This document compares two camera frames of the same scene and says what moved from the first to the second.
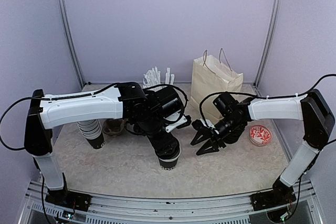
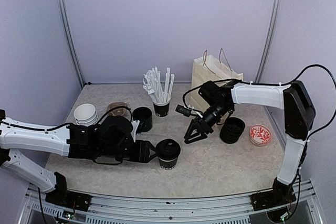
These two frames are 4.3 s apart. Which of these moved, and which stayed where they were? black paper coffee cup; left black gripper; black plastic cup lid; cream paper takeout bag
Moved: left black gripper
Stayed: black plastic cup lid; black paper coffee cup; cream paper takeout bag
